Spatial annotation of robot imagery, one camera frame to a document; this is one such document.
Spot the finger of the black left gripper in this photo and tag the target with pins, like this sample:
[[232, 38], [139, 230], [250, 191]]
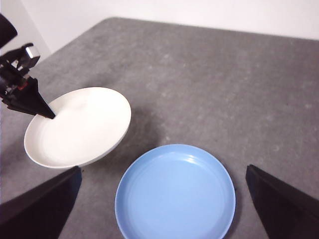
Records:
[[33, 98], [17, 105]]

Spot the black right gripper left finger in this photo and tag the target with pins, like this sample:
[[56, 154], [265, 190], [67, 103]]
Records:
[[37, 214]]

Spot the pale grey left camera box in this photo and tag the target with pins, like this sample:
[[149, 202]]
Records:
[[32, 56]]

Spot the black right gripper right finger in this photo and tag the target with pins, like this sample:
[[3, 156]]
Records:
[[289, 214]]

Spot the white round plate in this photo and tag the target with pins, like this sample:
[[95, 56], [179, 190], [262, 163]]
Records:
[[79, 129]]

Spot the blue round plate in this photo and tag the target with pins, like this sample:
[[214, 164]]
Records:
[[174, 194]]

